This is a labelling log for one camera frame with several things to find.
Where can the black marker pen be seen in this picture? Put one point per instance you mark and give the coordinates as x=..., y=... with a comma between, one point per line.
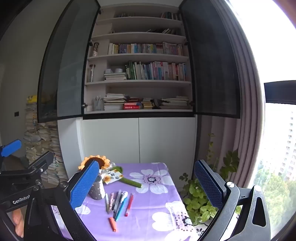
x=116, y=199

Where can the blue pen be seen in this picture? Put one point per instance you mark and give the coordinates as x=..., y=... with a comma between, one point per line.
x=120, y=208

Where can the green potted plant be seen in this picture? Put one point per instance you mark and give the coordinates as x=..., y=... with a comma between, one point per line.
x=201, y=199

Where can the yellow plush toy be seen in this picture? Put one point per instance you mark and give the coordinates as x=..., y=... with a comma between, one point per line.
x=32, y=98

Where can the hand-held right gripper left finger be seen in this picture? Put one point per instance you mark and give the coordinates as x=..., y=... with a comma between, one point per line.
x=83, y=185

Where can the white bookcase cabinet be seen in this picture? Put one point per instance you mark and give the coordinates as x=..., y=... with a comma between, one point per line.
x=161, y=139

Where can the orange pen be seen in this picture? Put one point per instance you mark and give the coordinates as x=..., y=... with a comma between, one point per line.
x=112, y=224

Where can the black window frame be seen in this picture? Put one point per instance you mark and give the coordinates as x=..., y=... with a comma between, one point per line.
x=279, y=91

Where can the stack of grey books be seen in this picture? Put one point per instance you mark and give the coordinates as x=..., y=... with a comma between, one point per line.
x=115, y=75

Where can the sunflower print card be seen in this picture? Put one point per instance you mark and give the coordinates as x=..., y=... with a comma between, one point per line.
x=113, y=177

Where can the stack of red books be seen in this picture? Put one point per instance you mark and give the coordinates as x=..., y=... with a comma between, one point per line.
x=133, y=105

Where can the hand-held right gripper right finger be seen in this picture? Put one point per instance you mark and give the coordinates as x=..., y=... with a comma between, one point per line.
x=208, y=185

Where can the row of green and pink books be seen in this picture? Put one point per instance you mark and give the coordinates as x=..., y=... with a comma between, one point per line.
x=157, y=70

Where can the row of colourful books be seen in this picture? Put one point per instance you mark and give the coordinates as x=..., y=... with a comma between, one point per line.
x=148, y=48

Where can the stack of white booklets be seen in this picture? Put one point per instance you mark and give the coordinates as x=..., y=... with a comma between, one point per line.
x=114, y=102

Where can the tall pile of papers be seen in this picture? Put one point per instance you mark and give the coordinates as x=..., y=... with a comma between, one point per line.
x=44, y=143

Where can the grey dotted pen holder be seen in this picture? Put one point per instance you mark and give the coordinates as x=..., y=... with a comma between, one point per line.
x=98, y=190

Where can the wide stack of worn books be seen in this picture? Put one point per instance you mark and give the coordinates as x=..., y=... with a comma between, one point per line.
x=174, y=103

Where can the person's left hand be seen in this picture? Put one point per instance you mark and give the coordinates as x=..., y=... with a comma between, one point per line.
x=19, y=221

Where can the purple floral tablecloth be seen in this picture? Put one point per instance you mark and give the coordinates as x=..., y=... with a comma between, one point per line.
x=148, y=208

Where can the glass cabinet door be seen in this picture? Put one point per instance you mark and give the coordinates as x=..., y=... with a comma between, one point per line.
x=69, y=69
x=210, y=64

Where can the red pen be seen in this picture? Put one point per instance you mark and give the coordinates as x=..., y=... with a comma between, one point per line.
x=129, y=205

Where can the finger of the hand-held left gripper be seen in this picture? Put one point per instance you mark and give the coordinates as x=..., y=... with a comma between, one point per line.
x=10, y=147
x=42, y=161

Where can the crochet sunflower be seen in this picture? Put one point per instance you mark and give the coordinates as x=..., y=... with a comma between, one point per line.
x=103, y=160

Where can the pink patterned pen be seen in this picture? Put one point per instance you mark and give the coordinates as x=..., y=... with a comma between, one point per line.
x=111, y=200

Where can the small stack of brown books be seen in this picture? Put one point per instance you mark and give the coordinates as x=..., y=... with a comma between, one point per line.
x=147, y=104

